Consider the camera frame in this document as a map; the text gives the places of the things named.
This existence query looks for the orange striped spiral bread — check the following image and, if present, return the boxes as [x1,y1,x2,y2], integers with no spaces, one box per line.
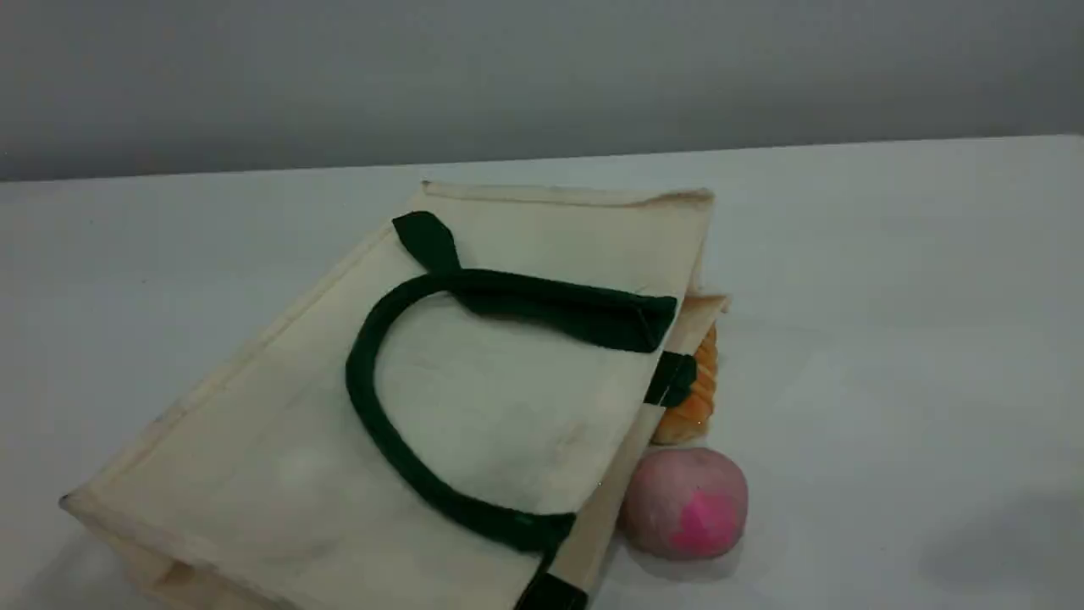
[650,322,719,446]

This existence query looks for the pink purple round fruit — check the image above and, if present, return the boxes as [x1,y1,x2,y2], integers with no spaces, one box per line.
[618,447,749,560]

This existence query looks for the cream canvas bag green handles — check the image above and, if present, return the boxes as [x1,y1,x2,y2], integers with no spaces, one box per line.
[59,180,731,610]

